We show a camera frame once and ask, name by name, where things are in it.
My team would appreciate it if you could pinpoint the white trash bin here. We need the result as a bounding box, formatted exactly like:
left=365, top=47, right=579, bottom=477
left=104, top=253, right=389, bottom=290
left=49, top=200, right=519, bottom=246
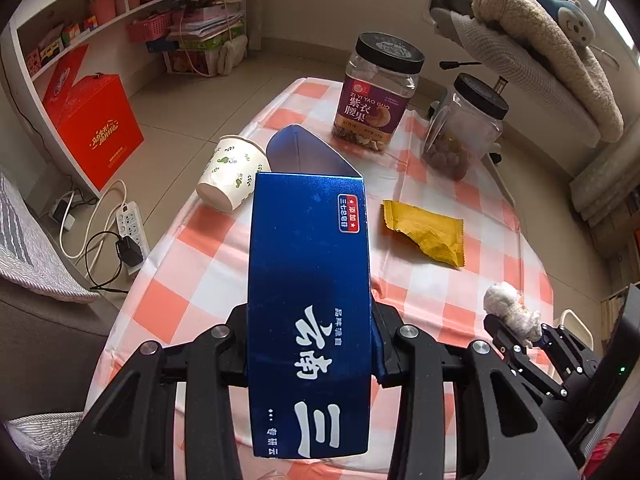
left=559, top=309, right=597, bottom=350

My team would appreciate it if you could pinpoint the white tote bag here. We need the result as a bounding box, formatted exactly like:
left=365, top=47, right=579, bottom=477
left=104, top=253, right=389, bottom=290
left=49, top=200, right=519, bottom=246
left=220, top=35, right=249, bottom=75

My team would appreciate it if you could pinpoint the blue carton box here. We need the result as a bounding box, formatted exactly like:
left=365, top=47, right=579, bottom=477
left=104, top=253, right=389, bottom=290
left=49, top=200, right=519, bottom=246
left=248, top=124, right=378, bottom=460

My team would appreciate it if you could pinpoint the clear jar of brown nuts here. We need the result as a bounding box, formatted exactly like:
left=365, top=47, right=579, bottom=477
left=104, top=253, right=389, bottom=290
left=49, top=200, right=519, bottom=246
left=422, top=72, right=510, bottom=181

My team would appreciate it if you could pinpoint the red gift box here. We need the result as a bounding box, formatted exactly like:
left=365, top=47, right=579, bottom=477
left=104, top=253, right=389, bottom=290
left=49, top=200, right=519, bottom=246
left=42, top=44, right=146, bottom=191

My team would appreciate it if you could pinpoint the purple label nut jar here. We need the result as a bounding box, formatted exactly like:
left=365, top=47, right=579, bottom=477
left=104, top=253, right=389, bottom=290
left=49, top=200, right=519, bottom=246
left=331, top=32, right=426, bottom=153

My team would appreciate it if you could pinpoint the pink storage basket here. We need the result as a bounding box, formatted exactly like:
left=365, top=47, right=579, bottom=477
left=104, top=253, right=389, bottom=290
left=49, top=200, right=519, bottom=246
left=125, top=12, right=173, bottom=43

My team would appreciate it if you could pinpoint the white shelf unit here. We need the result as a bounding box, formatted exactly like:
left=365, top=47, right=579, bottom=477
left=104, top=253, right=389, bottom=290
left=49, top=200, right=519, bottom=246
left=0, top=0, right=251, bottom=196

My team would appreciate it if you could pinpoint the grey striped cloth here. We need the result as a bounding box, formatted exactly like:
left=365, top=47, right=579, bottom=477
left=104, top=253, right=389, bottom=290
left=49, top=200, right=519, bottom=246
left=0, top=165, right=101, bottom=306

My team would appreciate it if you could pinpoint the leaf print paper cup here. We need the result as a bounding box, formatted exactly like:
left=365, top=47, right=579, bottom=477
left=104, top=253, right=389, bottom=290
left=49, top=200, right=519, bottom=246
left=196, top=135, right=272, bottom=212

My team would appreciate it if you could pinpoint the orange checkered tablecloth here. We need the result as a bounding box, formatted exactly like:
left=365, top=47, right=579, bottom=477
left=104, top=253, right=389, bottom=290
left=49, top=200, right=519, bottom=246
left=82, top=77, right=553, bottom=480

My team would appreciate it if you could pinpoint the grey office chair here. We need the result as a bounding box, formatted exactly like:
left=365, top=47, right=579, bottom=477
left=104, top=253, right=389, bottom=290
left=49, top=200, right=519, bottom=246
left=422, top=0, right=626, bottom=166

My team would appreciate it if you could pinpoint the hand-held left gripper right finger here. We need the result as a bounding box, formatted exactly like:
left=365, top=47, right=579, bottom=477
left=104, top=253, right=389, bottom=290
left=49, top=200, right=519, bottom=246
left=372, top=305, right=581, bottom=480

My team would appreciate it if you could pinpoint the yellow snack packet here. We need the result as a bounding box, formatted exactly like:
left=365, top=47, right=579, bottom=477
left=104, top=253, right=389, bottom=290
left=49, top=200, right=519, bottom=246
left=382, top=199, right=466, bottom=270

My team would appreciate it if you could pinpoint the beige curtain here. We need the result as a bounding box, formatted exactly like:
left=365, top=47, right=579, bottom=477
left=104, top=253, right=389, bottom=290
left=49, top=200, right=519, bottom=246
left=570, top=60, right=640, bottom=261

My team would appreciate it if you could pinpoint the black cable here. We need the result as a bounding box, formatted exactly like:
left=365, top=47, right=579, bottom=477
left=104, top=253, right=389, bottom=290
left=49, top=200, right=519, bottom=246
left=85, top=230, right=131, bottom=293

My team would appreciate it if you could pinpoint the white cable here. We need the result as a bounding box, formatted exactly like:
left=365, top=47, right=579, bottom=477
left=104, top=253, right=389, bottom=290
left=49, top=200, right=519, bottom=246
left=59, top=180, right=128, bottom=260

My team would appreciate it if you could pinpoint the white charger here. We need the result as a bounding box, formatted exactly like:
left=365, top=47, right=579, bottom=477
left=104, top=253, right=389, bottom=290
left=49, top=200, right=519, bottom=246
left=50, top=197, right=76, bottom=228

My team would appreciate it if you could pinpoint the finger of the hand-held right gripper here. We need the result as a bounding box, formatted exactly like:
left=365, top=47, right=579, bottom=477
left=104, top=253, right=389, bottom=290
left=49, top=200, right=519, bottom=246
left=540, top=325, right=599, bottom=397
left=482, top=314, right=556, bottom=411

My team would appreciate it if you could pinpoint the black plug adapter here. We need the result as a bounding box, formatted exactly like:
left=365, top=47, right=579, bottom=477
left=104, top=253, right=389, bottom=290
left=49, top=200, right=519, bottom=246
left=115, top=237, right=144, bottom=267

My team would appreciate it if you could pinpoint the beige fleece blanket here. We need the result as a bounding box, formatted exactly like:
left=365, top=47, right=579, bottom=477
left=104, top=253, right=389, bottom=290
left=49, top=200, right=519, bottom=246
left=472, top=0, right=626, bottom=143

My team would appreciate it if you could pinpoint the pink pen holder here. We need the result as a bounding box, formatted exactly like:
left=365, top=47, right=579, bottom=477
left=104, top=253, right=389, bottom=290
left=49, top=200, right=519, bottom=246
left=89, top=0, right=117, bottom=27

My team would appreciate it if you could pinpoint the stack of papers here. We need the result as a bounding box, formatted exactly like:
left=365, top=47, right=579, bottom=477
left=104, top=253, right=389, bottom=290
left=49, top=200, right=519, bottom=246
left=167, top=5, right=246, bottom=43

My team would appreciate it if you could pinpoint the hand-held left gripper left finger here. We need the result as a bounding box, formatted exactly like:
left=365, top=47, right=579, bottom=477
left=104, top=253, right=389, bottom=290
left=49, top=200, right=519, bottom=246
left=50, top=304, right=251, bottom=480

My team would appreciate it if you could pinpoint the white power strip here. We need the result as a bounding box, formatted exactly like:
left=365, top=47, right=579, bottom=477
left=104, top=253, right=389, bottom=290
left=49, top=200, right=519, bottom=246
left=116, top=201, right=151, bottom=275

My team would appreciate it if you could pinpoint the white tissue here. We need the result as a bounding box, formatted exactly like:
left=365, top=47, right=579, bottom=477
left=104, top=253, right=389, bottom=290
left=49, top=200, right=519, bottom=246
left=482, top=282, right=543, bottom=346

